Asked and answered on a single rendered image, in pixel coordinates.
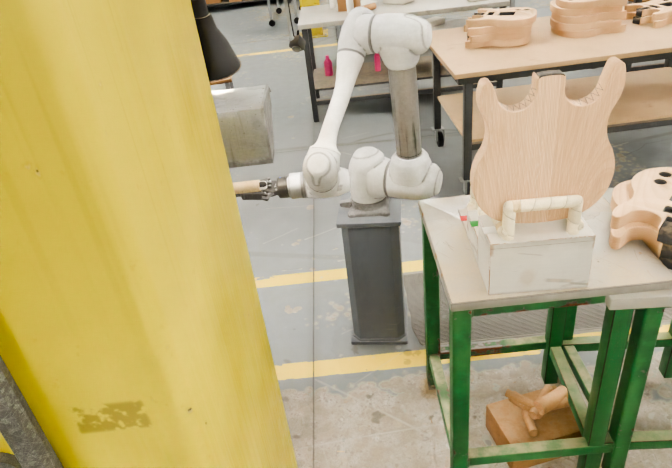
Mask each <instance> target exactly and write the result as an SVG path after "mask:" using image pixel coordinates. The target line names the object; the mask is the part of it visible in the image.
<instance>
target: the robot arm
mask: <svg viewBox="0 0 672 468"><path fill-rule="evenodd" d="M431 42H432V28H431V25H430V23H429V22H428V21H427V20H426V19H424V18H422V17H419V16H416V15H413V14H406V13H384V14H374V13H373V12H372V11H371V10H369V9H368V8H365V7H356V8H354V9H352V10H351V12H350V13H349V14H348V16H347V18H346V19H345V21H344V24H343V26H342V29H341V33H340V37H339V41H338V50H337V71H336V83H335V89H334V93H333V96H332V99H331V102H330V105H329V108H328V111H327V114H326V117H325V120H324V123H323V126H322V129H321V132H320V135H319V138H318V140H317V142H316V143H315V144H314V145H313V146H310V148H309V150H308V153H307V155H306V157H305V159H304V162H303V172H299V173H290V174H289V177H288V176H281V177H277V181H271V180H270V178H269V177H268V178H266V179H263V180H260V181H266V182H267V188H266V189H263V190H261V191H258V192H249V193H240V194H235V196H236V197H241V198H242V200H264V201H269V197H270V196H271V197H273V196H276V195H278V196H279V198H290V196H291V198H292V199H300V198H330V197H336V196H340V195H342V194H345V193H347V192H349V191H350V192H351V196H350V199H346V200H341V201H340V207H344V208H350V211H349V212H348V217H349V218H355V217H371V216H384V217H388V216H390V211H389V199H390V198H391V197H394V198H400V199H408V200H423V199H428V198H431V197H434V196H435V195H437V194H438V193H439V191H440V189H441V185H442V180H443V174H442V172H441V169H440V168H439V167H438V166H437V165H436V164H434V163H432V162H431V160H430V158H429V155H428V153H427V152H426V151H425V150H424V149H422V148H421V134H420V120H419V106H418V103H419V101H418V87H417V73H416V65H417V63H418V61H419V58H420V54H423V53H425V52H426V51H427V50H428V49H429V47H430V45H431ZM375 53H378V54H380V56H381V58H382V60H383V63H384V64H385V66H386V67H387V68H388V75H389V84H390V94H391V104H392V114H393V123H394V133H395V143H396V152H395V153H394V154H393V156H392V157H391V159H389V158H386V157H384V154H383V153H382V152H381V151H380V150H379V149H377V148H374V147H362V148H359V149H357V150H356V151H355V152H354V154H353V156H352V158H351V160H350V164H349V170H348V169H345V168H342V167H340V155H341V154H340V152H339V151H338V150H337V147H336V142H337V135H338V131H339V127H340V124H341V122H342V119H343V116H344V114H345V111H346V108H347V106H348V103H349V100H350V97H351V94H352V91H353V87H354V84H355V82H356V79H357V76H358V74H359V71H360V69H361V67H362V65H363V62H364V59H365V56H366V55H369V54H375Z"/></svg>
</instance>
